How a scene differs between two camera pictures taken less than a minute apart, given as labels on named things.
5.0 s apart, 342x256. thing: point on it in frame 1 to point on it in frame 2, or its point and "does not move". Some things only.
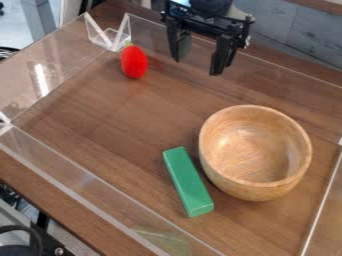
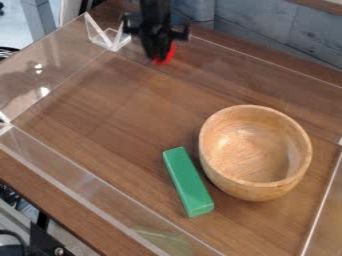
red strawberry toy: x=132 y=60 to x=168 y=57
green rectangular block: x=191 y=191 does not move
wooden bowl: x=255 y=150 does not move
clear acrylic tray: x=226 y=159 does not move
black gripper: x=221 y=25 to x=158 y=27
